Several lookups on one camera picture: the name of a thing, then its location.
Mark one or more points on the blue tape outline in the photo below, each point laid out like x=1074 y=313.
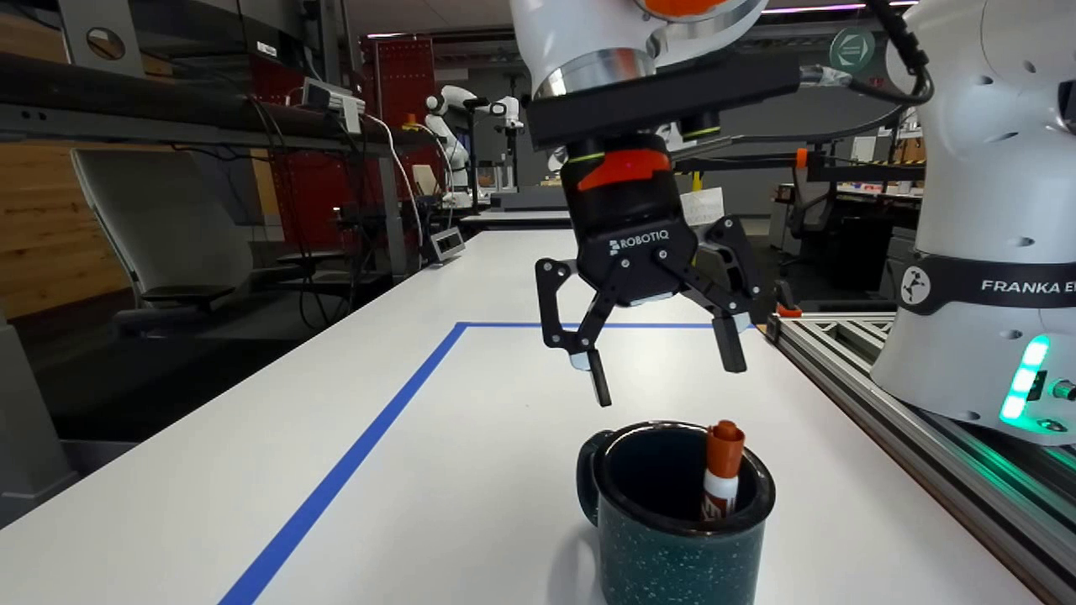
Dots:
x=338 y=475

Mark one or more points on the black shelf beam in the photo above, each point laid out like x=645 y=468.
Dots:
x=112 y=106

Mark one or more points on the dark green speckled mug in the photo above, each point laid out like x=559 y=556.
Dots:
x=675 y=558

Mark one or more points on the teal round light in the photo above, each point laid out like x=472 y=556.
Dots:
x=856 y=50

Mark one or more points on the white paper sign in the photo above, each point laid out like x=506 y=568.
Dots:
x=707 y=205

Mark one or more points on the black background workbench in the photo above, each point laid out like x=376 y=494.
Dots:
x=853 y=170

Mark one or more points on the small gray display device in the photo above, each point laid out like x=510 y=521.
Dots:
x=444 y=243

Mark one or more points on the red cabinet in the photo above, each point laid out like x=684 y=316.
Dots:
x=398 y=78

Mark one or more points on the aluminium rail base frame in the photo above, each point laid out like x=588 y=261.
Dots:
x=834 y=348

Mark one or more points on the gray chair back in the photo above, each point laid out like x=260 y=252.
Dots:
x=171 y=224

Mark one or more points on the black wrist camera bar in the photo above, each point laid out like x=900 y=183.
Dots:
x=675 y=103

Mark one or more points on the black gripper orange collar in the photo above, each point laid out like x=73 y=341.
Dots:
x=628 y=229

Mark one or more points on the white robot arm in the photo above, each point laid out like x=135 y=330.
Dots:
x=988 y=170

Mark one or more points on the small white background robot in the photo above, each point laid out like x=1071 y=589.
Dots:
x=451 y=144

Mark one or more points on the orange capped white marker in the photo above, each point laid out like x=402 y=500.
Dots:
x=723 y=472

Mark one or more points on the white box device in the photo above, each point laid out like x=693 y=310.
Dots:
x=338 y=106

